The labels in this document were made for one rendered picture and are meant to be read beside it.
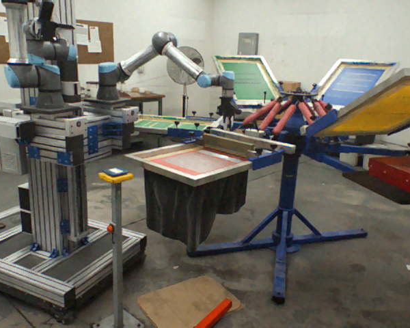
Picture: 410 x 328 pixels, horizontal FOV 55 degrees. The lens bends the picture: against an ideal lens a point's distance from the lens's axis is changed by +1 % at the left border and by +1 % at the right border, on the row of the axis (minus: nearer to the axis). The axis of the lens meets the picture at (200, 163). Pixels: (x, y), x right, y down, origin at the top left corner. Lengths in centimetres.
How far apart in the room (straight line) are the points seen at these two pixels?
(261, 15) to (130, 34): 233
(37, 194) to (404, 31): 518
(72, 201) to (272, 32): 534
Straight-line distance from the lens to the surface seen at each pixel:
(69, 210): 272
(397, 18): 637
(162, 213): 231
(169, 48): 243
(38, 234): 293
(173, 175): 201
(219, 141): 253
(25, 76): 224
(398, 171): 203
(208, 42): 796
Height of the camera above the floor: 160
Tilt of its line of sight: 16 degrees down
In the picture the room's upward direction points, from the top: 2 degrees clockwise
